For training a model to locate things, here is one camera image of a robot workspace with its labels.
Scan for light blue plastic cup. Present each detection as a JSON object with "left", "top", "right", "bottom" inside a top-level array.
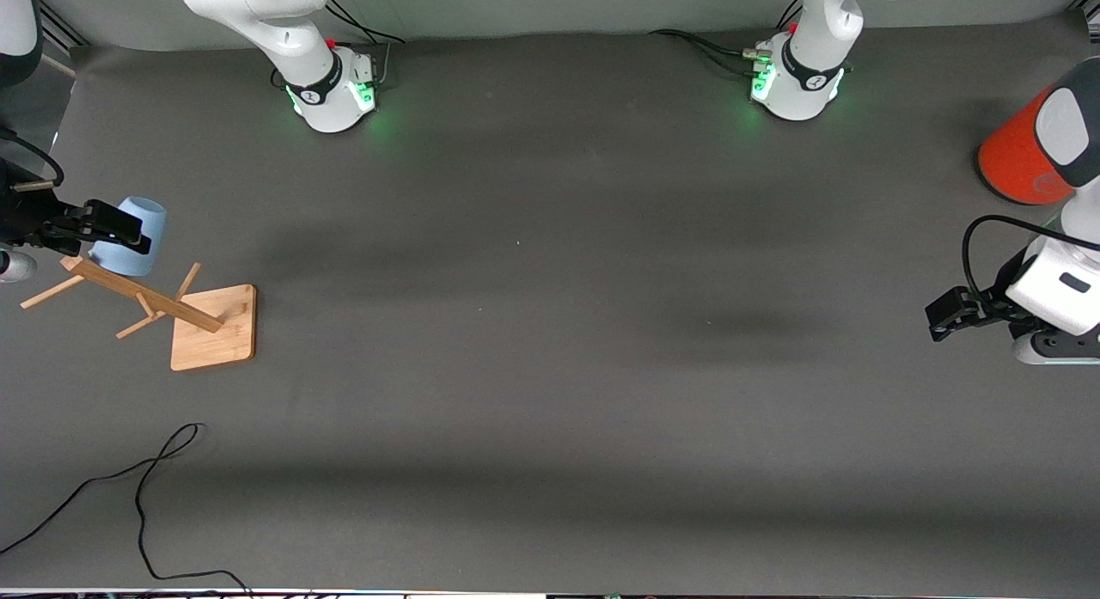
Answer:
[{"left": 89, "top": 196, "right": 168, "bottom": 278}]

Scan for wooden cup rack stand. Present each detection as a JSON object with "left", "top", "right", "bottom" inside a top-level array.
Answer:
[{"left": 20, "top": 254, "right": 258, "bottom": 372}]

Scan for orange conical container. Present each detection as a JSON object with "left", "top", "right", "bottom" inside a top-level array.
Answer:
[{"left": 976, "top": 83, "right": 1077, "bottom": 207}]

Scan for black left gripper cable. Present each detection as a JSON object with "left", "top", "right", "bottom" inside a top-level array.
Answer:
[{"left": 962, "top": 215, "right": 1100, "bottom": 308}]

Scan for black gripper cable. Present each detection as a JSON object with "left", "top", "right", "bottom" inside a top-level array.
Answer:
[
  {"left": 962, "top": 215, "right": 1100, "bottom": 308},
  {"left": 0, "top": 126, "right": 65, "bottom": 189}
]

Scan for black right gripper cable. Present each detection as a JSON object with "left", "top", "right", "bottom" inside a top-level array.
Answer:
[{"left": 0, "top": 126, "right": 65, "bottom": 189}]

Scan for thin black table cable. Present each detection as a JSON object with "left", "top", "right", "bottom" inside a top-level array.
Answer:
[{"left": 0, "top": 423, "right": 252, "bottom": 596}]

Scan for black right arm base cables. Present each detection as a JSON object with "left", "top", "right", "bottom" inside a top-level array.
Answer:
[{"left": 325, "top": 0, "right": 406, "bottom": 91}]

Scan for black arm base cables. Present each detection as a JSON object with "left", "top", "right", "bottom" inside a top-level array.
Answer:
[
  {"left": 325, "top": 0, "right": 406, "bottom": 91},
  {"left": 649, "top": 0, "right": 804, "bottom": 77}
]

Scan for black left arm base cables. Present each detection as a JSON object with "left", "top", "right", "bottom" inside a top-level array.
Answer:
[{"left": 649, "top": 0, "right": 804, "bottom": 77}]

